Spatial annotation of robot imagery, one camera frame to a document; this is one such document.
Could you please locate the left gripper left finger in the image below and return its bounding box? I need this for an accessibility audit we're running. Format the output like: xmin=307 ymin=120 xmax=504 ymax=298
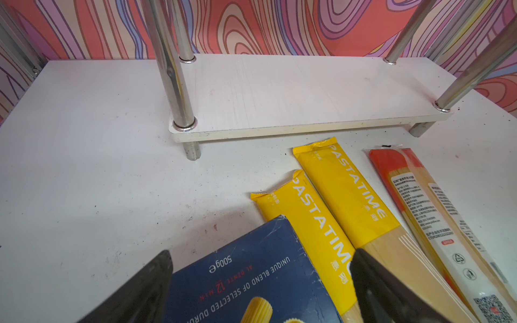
xmin=80 ymin=250 xmax=173 ymax=322

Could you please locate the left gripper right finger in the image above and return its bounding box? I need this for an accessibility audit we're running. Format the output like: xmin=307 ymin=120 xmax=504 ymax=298
xmin=350 ymin=249 xmax=448 ymax=322

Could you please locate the yellow Pastatime bag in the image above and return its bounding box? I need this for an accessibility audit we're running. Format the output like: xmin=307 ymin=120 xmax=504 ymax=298
xmin=293 ymin=138 xmax=477 ymax=322
xmin=250 ymin=170 xmax=364 ymax=322

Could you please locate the red spaghetti bag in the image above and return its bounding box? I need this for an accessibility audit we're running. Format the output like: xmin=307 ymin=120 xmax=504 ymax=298
xmin=367 ymin=148 xmax=516 ymax=322

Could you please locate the blue Barilla rigatoni box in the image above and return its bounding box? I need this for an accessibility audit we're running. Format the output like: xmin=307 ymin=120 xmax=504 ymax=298
xmin=163 ymin=215 xmax=342 ymax=322

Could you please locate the white two-tier shelf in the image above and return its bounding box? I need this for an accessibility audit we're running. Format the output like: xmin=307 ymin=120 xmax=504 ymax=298
xmin=142 ymin=1 xmax=516 ymax=160

